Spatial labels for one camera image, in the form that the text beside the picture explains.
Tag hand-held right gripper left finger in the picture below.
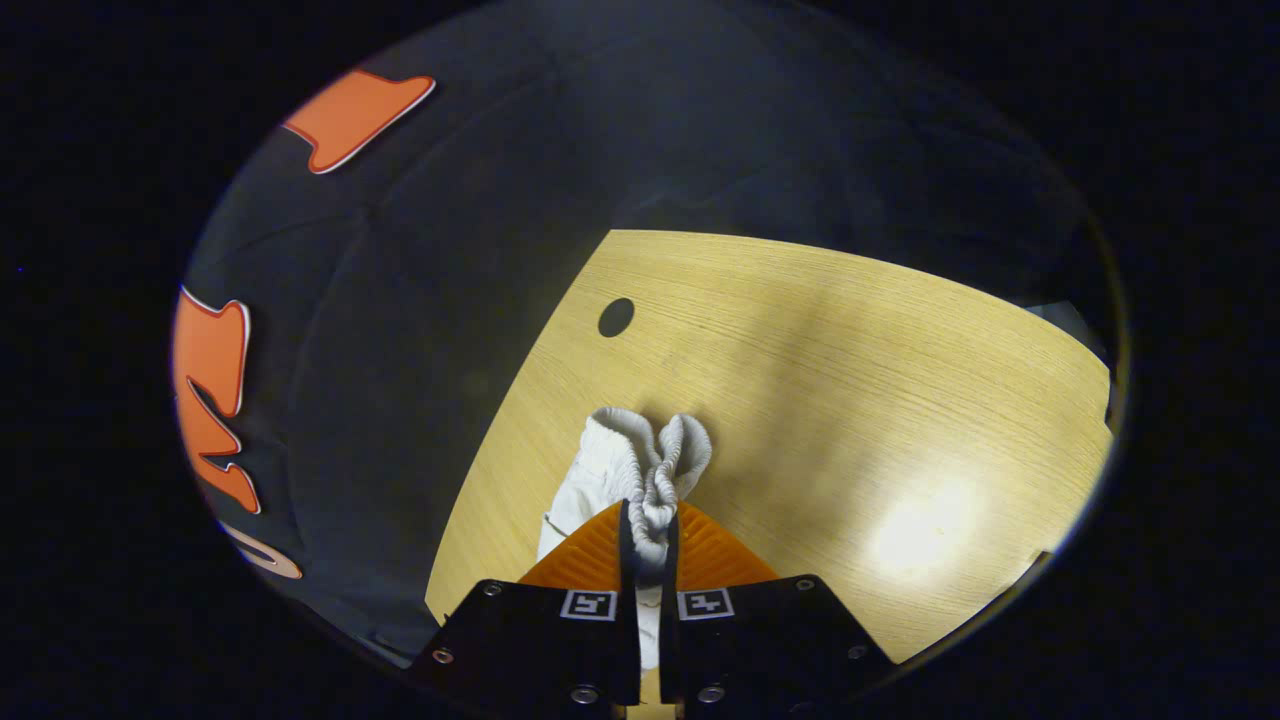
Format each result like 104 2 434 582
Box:
408 500 641 707

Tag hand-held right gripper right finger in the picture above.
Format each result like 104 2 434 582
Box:
660 500 896 713

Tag white jeans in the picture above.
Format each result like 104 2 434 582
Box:
537 407 713 671

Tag black backdrop cloth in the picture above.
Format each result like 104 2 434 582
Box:
175 0 1121 666

